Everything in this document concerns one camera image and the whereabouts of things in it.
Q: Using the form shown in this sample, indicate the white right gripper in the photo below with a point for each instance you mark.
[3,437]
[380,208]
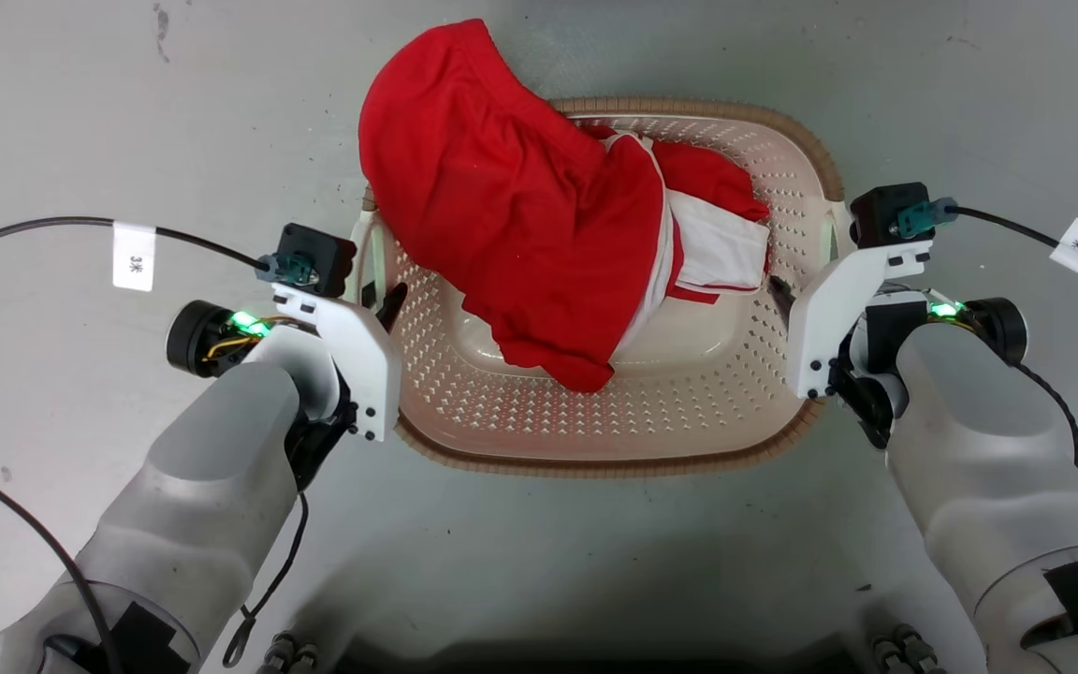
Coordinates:
[824,318]

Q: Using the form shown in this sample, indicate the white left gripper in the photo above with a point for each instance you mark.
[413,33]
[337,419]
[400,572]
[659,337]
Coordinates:
[361,360]

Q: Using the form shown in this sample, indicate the dark robot base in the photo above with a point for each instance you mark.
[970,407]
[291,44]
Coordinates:
[595,655]

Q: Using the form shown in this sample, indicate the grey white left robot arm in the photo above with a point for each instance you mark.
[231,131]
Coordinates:
[211,468]

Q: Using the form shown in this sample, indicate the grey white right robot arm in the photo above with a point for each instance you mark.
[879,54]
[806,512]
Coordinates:
[988,449]

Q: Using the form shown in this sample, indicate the beige perforated plastic laundry basket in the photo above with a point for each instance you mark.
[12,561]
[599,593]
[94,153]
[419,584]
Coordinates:
[689,402]

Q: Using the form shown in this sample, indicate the red and white garment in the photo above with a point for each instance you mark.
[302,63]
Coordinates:
[721,248]

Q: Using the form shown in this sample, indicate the large red garment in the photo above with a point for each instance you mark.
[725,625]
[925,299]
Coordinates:
[502,206]

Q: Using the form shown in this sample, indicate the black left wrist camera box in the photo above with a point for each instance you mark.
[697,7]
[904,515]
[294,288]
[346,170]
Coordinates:
[319,255]

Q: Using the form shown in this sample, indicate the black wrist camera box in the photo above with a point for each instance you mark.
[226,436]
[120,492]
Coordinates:
[887,213]
[319,255]

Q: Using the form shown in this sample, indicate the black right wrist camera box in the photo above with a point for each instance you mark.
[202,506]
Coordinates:
[887,213]

